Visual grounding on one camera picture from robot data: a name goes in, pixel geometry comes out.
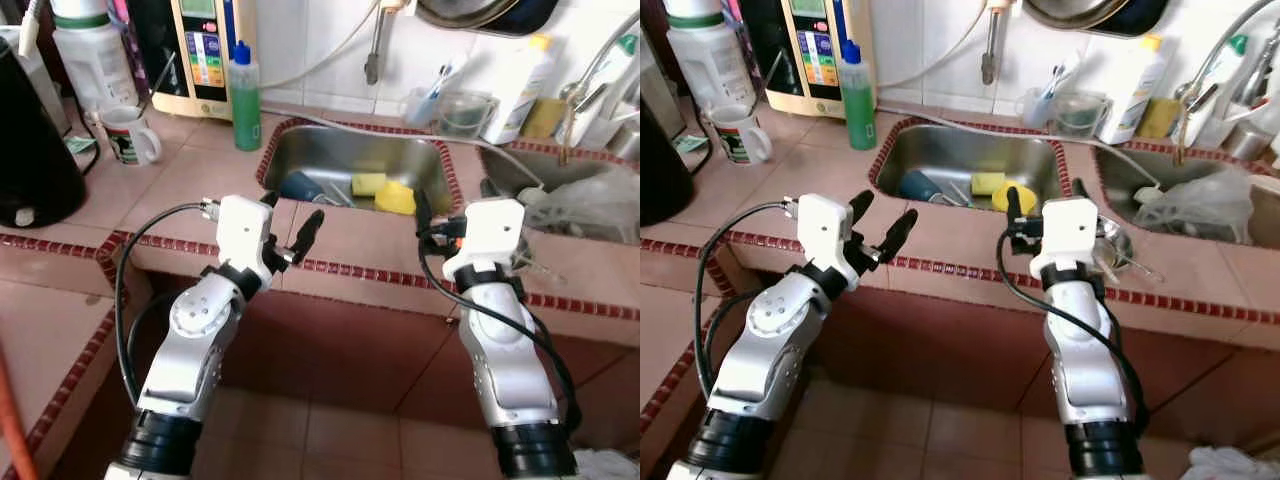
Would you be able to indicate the small green packet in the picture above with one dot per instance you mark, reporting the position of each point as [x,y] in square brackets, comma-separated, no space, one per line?
[688,143]
[80,145]

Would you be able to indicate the thin metal spoon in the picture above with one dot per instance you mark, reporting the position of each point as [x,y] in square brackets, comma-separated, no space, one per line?
[164,82]
[778,78]

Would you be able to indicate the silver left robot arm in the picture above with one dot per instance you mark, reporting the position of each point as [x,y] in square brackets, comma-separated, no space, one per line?
[765,360]
[195,350]

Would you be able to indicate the blue toothbrush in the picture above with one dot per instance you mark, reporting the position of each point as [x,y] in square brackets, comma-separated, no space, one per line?
[1048,90]
[437,88]

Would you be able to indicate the green dish soap bottle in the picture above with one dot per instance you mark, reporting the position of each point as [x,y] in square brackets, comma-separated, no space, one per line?
[858,115]
[246,115]

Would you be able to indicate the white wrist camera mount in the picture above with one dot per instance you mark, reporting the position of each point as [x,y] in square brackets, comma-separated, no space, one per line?
[825,228]
[1068,235]
[243,230]
[490,235]

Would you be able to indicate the stainless steel sink basin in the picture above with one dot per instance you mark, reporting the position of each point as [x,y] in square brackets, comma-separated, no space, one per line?
[330,150]
[1265,215]
[940,150]
[510,165]

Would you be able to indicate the white jug green band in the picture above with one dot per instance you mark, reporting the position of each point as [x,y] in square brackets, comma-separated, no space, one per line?
[710,65]
[95,65]

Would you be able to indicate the white toothbrush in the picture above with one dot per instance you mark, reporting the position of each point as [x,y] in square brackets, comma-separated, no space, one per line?
[1063,78]
[452,75]

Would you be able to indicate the clear plastic pitcher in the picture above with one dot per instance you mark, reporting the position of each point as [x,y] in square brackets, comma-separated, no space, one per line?
[1080,118]
[465,118]

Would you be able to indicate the black kettle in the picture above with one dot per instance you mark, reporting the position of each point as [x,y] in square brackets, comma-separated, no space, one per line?
[35,150]
[660,170]

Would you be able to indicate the steel wall tap pipe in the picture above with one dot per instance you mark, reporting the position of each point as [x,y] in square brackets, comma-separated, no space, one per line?
[374,65]
[992,65]

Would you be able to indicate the clear plastic bag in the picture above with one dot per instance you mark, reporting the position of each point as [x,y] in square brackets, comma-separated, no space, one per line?
[590,205]
[1200,205]

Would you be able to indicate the mustard yellow sponge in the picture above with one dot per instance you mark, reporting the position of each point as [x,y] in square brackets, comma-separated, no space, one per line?
[545,120]
[1160,120]

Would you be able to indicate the hanging steel pan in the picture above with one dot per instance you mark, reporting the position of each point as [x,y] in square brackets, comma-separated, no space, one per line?
[1090,12]
[480,12]

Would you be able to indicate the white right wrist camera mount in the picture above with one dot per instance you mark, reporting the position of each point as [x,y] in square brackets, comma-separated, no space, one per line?
[1068,235]
[490,235]

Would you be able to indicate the orange pole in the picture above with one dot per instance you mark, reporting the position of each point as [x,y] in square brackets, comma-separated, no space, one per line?
[12,420]

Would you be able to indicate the blue ceramic mug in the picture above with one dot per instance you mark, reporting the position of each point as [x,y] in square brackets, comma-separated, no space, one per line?
[917,187]
[298,187]

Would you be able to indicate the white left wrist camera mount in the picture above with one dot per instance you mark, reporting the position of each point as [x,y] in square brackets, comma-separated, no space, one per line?
[825,228]
[243,230]

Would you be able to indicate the white bottle yellow cap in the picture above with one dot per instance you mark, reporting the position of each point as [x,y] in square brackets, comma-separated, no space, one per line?
[515,95]
[1130,95]

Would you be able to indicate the metal utensil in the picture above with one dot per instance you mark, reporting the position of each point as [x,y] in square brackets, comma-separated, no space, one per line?
[550,270]
[1145,268]

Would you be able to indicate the white printed mug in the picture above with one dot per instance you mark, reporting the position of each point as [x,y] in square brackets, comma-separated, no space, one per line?
[125,140]
[738,140]

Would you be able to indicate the yellow dish sponge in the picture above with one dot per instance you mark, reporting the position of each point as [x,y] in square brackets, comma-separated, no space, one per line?
[368,184]
[988,183]

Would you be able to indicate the white cloth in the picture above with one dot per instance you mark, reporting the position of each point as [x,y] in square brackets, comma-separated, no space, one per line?
[1230,465]
[605,467]

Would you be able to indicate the steel gooseneck sink faucet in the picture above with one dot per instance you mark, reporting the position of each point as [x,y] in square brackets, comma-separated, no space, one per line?
[1185,100]
[572,100]

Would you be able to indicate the clear toothbrush cup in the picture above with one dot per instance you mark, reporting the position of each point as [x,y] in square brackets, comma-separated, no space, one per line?
[420,110]
[1032,112]

